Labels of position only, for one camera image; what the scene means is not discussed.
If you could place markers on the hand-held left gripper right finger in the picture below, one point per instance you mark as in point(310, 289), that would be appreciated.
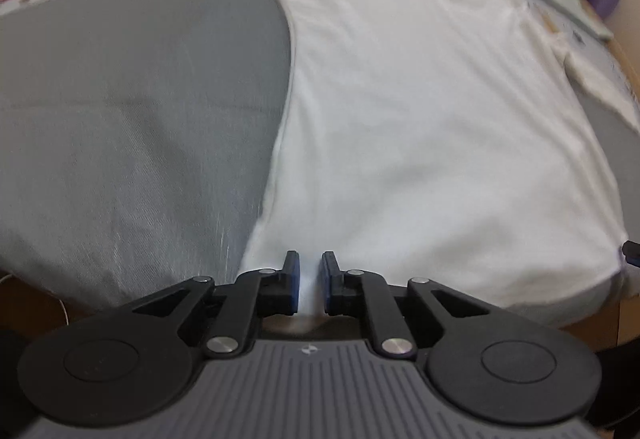
point(326, 281)

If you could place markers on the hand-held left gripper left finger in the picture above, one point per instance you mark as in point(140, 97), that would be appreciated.
point(295, 281)

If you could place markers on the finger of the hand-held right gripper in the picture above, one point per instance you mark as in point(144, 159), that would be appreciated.
point(632, 251)

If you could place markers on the white t-shirt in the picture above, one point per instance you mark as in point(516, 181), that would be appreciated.
point(425, 119)

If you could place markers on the grey printed bed sheet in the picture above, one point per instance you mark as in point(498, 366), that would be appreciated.
point(125, 94)

